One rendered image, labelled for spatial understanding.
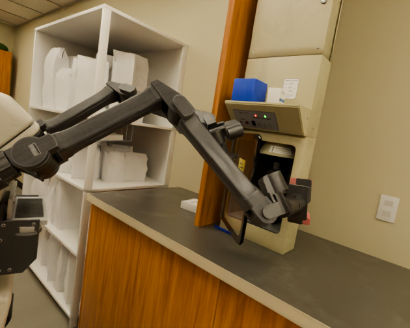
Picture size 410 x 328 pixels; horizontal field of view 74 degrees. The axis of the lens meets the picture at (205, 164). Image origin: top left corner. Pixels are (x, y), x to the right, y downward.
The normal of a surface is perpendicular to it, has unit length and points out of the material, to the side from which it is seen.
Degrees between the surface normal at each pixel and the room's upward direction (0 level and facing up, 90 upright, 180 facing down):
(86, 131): 64
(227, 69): 90
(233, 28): 90
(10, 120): 90
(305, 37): 90
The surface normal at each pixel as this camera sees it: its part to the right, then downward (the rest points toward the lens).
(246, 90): -0.65, -0.01
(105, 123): 0.23, -0.29
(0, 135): 0.52, 0.18
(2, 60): 0.75, 0.19
